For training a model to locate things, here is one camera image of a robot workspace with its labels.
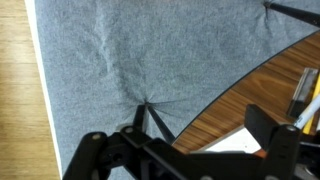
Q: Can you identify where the wooden triangular side table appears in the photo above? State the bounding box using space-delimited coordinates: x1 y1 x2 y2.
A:
136 0 319 152

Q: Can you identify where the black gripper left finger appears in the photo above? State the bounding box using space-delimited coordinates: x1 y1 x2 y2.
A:
62 132 110 180

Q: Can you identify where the white marker pen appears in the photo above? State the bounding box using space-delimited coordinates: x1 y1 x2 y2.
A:
294 95 320 129

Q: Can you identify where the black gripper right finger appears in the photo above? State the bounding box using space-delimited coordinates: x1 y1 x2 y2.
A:
244 104 301 180

